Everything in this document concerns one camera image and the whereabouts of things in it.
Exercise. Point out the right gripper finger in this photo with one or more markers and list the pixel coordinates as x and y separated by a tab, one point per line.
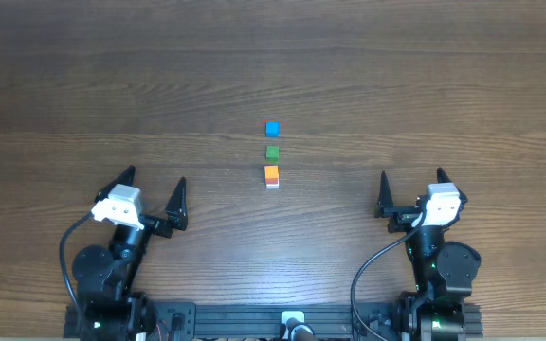
385	199
442	177

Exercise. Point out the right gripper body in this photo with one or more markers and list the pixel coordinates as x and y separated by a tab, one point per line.
405	217

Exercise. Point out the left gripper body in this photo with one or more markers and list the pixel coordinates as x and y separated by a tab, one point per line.
157	226

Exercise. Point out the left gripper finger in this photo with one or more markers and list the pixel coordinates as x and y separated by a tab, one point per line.
178	208
123	179

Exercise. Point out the orange cube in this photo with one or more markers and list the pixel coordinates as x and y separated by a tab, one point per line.
271	173

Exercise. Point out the green cube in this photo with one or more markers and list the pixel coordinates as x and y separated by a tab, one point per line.
272	153

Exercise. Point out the blue cube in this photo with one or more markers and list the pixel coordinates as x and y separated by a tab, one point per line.
272	129

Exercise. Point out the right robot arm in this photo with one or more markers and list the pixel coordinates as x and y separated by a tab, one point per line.
443	274

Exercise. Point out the red cube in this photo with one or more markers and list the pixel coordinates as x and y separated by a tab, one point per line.
273	183

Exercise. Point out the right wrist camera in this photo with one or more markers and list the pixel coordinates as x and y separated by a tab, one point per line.
441	203

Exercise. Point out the mounting rail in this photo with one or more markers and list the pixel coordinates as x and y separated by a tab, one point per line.
244	322

